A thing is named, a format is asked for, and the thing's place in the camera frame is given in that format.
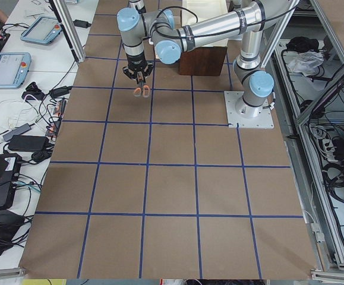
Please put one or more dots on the near blue teach pendant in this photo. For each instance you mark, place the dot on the near blue teach pendant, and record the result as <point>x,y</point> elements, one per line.
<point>14,67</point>

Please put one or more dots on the cream plastic bin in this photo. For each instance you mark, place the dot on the cream plastic bin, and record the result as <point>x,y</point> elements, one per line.
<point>203,9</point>

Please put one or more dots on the blue teach pendant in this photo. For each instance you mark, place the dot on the blue teach pendant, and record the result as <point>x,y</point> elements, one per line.
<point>43,31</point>
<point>14,67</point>

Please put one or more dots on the far blue teach pendant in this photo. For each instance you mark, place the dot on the far blue teach pendant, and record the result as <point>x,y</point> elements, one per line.
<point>43,31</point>

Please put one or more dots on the grey orange scissors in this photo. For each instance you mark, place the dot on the grey orange scissors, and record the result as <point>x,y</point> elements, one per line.
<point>142,90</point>

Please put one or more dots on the black power adapter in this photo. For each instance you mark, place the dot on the black power adapter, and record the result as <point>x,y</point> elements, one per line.
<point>27,143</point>

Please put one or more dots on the dark brown wooden cabinet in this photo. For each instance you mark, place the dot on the dark brown wooden cabinet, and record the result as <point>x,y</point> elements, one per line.
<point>203,61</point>

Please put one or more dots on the aluminium frame post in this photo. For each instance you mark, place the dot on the aluminium frame post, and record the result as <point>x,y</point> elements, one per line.
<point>63,16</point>

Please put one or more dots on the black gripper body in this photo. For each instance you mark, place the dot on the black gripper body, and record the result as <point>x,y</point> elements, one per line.
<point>135,59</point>

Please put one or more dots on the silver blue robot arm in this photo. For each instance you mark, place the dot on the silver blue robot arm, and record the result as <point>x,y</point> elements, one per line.
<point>138,5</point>
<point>136,24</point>

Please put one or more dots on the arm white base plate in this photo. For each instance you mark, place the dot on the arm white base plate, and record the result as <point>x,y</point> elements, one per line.
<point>241,115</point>

